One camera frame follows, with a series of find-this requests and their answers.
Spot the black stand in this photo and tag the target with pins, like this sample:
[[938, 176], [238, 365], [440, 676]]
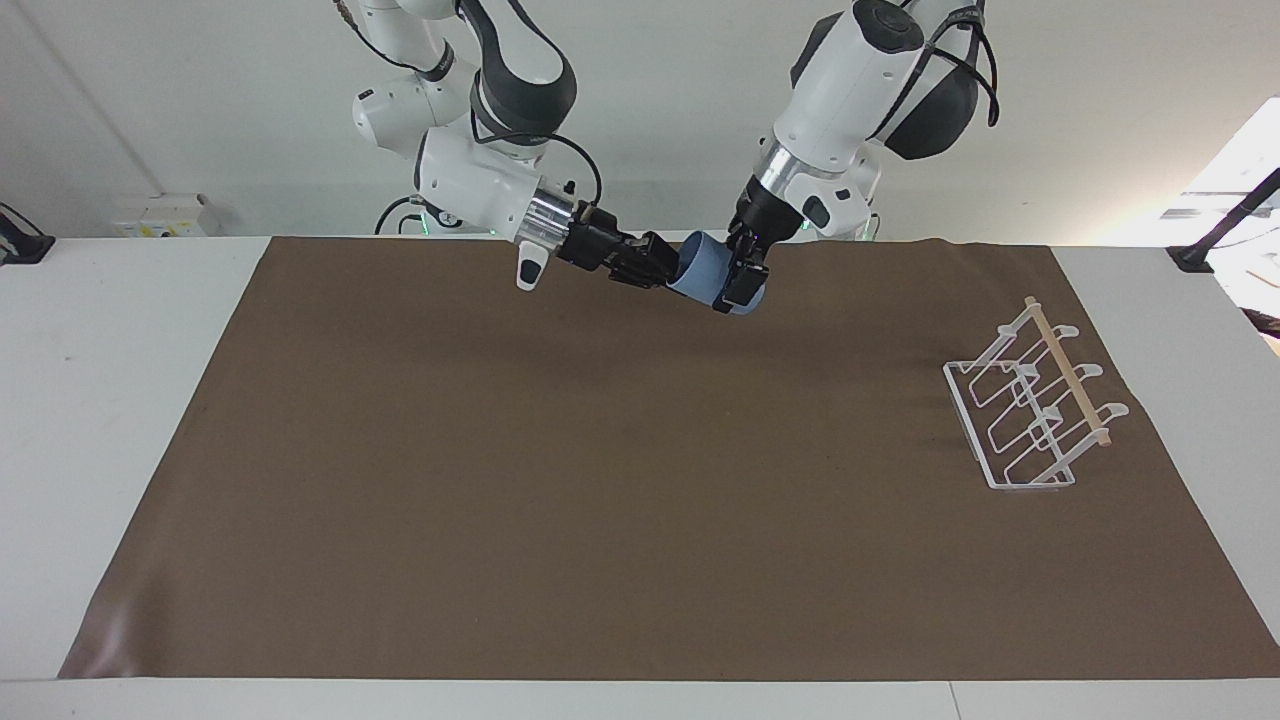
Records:
[[1225, 225], [22, 245]]

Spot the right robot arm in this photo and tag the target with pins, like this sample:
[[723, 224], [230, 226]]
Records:
[[470, 180]]

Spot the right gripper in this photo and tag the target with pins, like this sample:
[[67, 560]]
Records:
[[592, 242]]

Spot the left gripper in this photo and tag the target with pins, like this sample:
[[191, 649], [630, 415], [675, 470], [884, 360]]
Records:
[[762, 214]]

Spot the white wall socket box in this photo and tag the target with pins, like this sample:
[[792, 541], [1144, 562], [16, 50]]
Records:
[[165, 216]]

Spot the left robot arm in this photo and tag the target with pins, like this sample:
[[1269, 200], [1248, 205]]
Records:
[[840, 80]]

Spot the blue cup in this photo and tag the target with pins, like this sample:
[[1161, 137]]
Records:
[[702, 268]]

